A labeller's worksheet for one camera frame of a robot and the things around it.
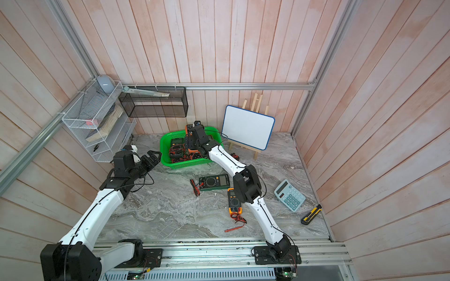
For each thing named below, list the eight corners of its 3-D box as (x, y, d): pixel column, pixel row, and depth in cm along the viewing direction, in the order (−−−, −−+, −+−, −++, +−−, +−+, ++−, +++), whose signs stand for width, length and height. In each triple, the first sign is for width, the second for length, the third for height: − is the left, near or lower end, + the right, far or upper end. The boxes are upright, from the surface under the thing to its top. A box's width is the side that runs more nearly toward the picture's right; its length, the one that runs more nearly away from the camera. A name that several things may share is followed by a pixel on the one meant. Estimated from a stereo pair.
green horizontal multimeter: (193, 197, 94) (192, 194, 91) (190, 182, 99) (189, 180, 97) (231, 187, 97) (231, 184, 95) (226, 173, 103) (226, 171, 101)
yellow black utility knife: (305, 226, 84) (307, 225, 82) (299, 220, 86) (301, 219, 84) (322, 210, 89) (324, 208, 87) (316, 205, 91) (318, 203, 89)
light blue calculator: (293, 213, 88) (296, 211, 85) (271, 194, 95) (272, 191, 92) (305, 199, 93) (308, 196, 90) (283, 182, 100) (285, 178, 97)
